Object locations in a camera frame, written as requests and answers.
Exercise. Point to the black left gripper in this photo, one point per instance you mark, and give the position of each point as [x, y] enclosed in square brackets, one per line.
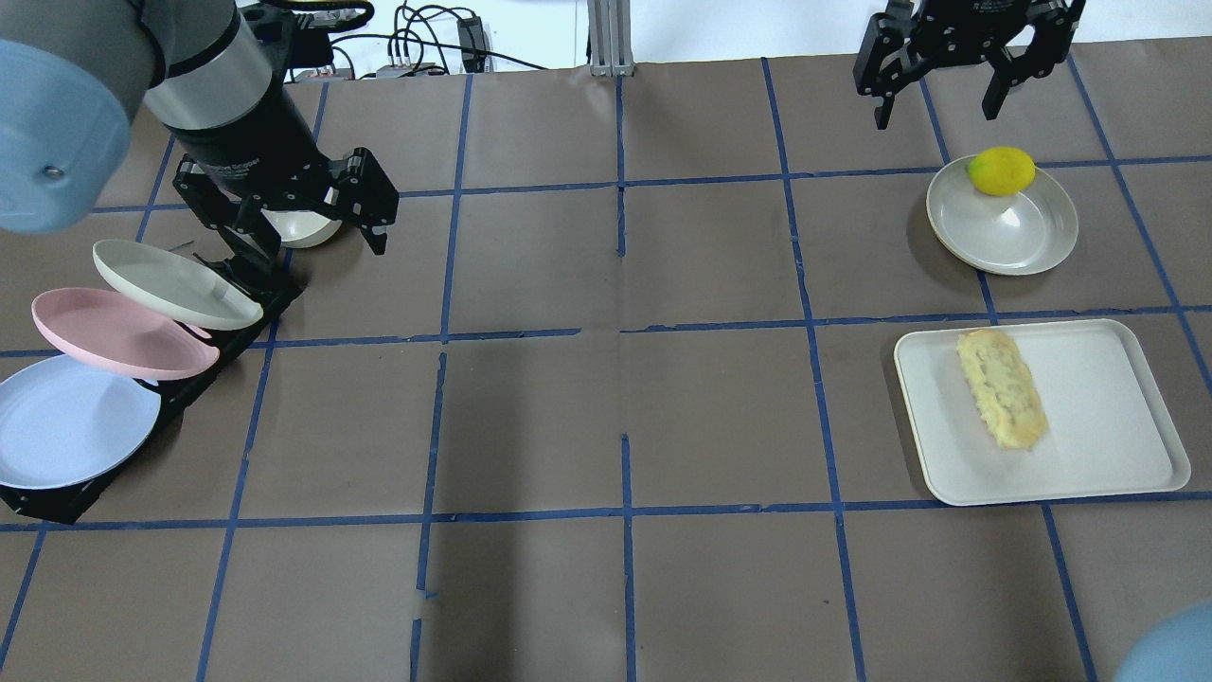
[254, 144]

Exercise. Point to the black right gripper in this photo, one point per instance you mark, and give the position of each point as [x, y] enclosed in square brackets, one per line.
[968, 21]

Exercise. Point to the yellow bread loaf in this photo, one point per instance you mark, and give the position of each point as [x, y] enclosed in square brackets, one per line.
[1003, 388]

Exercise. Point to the light blue plate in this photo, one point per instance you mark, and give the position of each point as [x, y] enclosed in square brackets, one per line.
[63, 423]

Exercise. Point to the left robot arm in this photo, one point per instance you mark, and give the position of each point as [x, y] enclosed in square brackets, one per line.
[75, 74]

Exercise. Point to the cream white plate in rack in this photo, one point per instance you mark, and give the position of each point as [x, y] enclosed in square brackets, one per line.
[182, 289]

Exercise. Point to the pink plate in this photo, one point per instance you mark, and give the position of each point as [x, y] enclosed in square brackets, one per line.
[105, 329]

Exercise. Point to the black plate rack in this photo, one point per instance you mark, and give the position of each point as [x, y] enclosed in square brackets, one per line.
[66, 505]

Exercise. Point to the cream white bowl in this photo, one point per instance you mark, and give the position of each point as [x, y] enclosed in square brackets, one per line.
[301, 229]

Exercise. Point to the yellow lemon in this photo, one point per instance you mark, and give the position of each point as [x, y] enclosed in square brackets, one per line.
[1001, 171]

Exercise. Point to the white shallow dish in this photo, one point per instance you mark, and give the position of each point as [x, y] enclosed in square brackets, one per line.
[1022, 234]

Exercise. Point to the black power adapter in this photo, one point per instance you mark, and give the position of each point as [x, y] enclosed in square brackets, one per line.
[473, 41]

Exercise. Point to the white rectangular tray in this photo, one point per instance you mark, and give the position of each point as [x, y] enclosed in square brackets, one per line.
[1110, 432]

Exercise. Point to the aluminium frame post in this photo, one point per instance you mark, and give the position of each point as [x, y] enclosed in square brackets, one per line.
[610, 38]

